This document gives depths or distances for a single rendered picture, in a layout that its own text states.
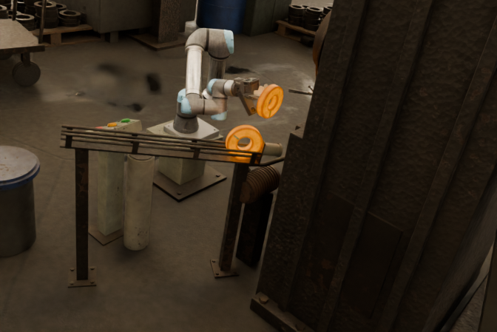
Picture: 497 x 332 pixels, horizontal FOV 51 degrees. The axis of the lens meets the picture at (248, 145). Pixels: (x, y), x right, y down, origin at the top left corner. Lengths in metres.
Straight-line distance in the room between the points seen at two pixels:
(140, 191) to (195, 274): 0.48
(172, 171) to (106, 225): 0.61
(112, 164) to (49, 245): 0.51
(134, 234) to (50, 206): 0.56
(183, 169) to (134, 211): 0.63
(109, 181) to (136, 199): 0.17
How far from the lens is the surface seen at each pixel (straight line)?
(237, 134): 2.14
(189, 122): 2.96
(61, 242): 2.71
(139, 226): 2.55
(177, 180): 3.09
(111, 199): 2.60
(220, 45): 2.66
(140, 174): 2.38
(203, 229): 2.81
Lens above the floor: 1.74
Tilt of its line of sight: 29 degrees down
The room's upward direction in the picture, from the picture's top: 10 degrees clockwise
